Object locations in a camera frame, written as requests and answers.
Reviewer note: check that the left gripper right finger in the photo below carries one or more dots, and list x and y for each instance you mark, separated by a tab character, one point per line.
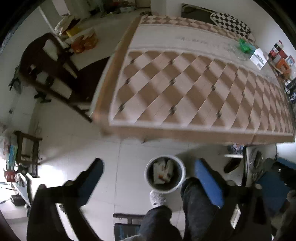
221	193

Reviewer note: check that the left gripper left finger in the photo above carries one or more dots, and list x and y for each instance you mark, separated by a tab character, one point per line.
77	194

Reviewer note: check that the white cardboard box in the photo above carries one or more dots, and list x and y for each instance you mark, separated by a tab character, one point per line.
258	58

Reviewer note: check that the blue green snack bag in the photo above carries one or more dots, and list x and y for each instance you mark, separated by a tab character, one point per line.
246	47

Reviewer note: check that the white round trash bin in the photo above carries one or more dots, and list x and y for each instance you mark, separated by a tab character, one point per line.
165	173

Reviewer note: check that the right black trouser leg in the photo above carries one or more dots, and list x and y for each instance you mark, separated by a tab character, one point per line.
203	220

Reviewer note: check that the black trouser leg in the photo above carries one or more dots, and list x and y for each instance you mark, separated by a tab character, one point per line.
156	225
203	220

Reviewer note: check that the blue seat chair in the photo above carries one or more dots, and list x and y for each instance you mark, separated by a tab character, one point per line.
267	200

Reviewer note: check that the small dark wooden stool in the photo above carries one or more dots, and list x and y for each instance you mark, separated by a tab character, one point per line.
27	155

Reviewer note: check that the left grey fuzzy slipper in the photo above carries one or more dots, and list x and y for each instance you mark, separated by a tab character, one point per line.
157	199

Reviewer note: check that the left black trouser leg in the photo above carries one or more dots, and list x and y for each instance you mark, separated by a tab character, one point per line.
156	225

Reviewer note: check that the checkered tile pattern table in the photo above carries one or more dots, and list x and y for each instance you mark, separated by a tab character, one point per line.
180	78

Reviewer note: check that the dark wooden chair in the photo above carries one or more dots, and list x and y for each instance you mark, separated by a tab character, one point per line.
36	60

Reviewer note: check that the clear plastic packaging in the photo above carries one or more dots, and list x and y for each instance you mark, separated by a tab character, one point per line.
236	50

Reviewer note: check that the black white checkered cushion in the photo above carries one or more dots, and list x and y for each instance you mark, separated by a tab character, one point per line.
231	23

